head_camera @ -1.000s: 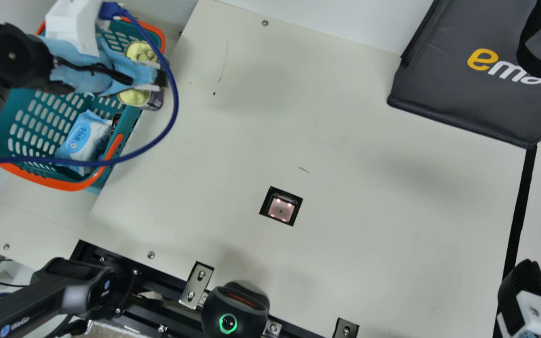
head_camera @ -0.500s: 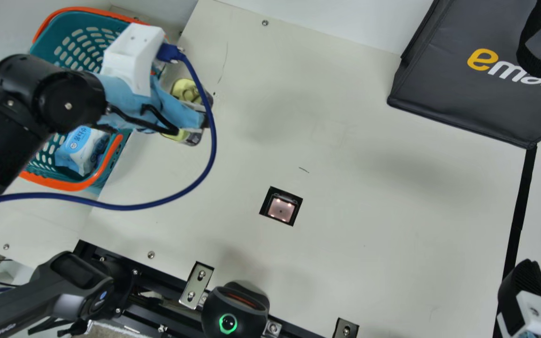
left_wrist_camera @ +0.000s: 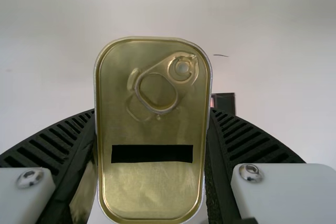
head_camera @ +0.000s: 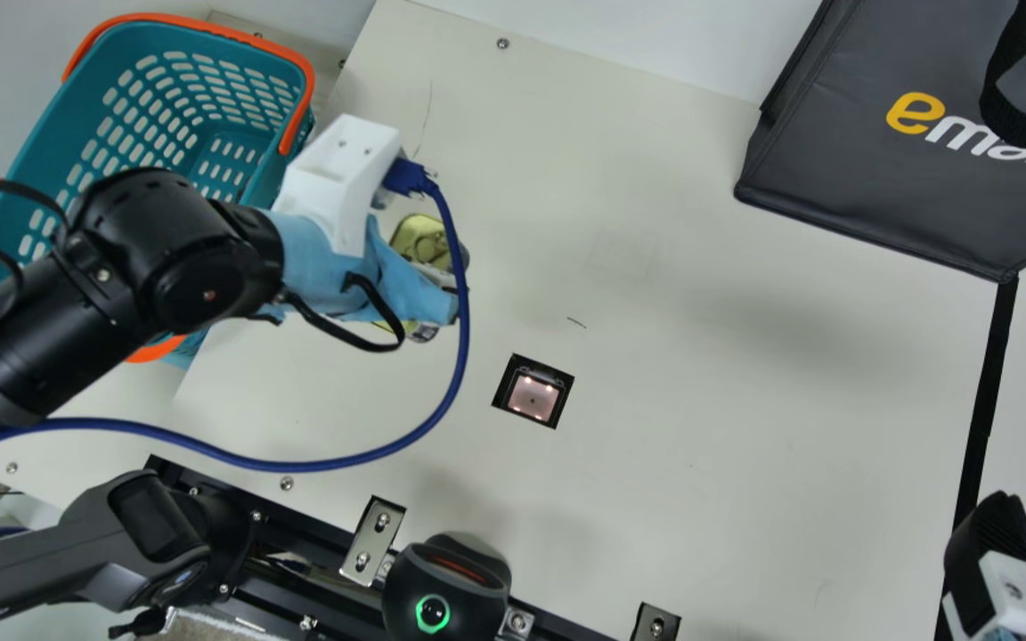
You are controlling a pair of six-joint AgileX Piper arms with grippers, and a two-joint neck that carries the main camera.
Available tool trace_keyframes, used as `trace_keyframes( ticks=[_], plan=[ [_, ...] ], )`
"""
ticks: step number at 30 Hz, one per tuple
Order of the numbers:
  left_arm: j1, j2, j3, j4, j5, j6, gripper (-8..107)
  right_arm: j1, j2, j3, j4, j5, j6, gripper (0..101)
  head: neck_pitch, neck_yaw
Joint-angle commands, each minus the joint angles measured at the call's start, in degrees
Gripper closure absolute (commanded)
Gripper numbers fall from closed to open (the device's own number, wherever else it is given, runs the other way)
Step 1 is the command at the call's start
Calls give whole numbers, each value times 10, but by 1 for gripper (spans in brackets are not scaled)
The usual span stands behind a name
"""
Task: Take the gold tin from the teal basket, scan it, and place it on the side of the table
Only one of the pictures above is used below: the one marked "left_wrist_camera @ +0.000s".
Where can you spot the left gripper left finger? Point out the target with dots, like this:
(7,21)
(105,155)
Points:
(39,150)

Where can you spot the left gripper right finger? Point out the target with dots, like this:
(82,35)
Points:
(249,150)

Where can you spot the gold rectangular tin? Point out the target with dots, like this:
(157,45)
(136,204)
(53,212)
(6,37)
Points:
(152,190)

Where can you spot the small square scanner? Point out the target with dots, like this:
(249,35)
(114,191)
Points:
(225,103)

